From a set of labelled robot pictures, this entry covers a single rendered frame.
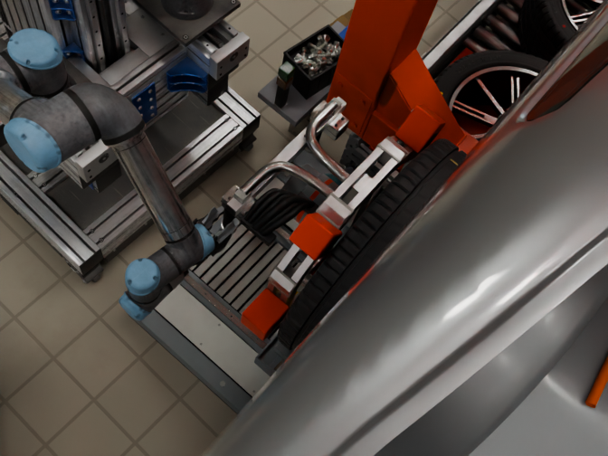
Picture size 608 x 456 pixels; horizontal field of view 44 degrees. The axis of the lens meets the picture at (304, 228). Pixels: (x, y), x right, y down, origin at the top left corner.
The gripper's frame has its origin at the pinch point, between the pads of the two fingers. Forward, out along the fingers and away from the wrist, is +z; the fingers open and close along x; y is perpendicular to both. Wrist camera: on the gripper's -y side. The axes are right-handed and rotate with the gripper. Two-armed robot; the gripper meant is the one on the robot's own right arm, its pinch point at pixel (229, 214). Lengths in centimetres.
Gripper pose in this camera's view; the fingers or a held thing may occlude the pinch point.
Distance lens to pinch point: 190.6
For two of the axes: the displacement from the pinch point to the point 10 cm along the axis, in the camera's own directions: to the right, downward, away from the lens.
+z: 6.4, -6.7, 3.8
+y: 1.4, -3.9, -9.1
